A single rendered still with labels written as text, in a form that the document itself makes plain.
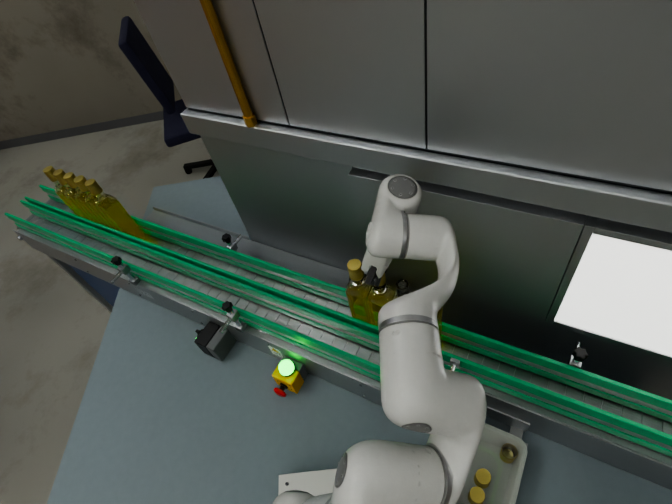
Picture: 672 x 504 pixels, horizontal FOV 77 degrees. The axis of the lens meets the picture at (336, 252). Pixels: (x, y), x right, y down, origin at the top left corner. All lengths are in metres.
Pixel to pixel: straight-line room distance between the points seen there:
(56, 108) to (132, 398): 3.49
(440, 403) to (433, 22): 0.54
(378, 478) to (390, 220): 0.36
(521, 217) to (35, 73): 4.15
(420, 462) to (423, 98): 0.57
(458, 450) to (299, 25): 0.72
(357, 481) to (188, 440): 0.87
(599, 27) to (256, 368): 1.16
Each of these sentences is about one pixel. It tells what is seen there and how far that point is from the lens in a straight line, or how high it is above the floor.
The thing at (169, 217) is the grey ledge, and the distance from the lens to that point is 1.76.
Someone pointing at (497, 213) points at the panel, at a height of 1.30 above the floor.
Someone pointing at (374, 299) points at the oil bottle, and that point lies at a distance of 1.01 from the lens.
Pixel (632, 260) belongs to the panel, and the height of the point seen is 1.26.
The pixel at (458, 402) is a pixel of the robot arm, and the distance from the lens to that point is 0.58.
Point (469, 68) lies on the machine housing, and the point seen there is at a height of 1.57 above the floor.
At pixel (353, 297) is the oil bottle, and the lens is 1.05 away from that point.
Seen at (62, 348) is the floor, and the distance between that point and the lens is 2.94.
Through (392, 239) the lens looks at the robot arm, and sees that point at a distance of 0.67.
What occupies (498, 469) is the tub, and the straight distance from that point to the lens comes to 1.20.
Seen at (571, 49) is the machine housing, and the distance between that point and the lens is 0.71.
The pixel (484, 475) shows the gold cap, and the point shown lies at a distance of 1.15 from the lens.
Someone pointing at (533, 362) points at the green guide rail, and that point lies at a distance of 1.12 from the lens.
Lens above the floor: 1.93
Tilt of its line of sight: 50 degrees down
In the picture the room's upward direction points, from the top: 15 degrees counter-clockwise
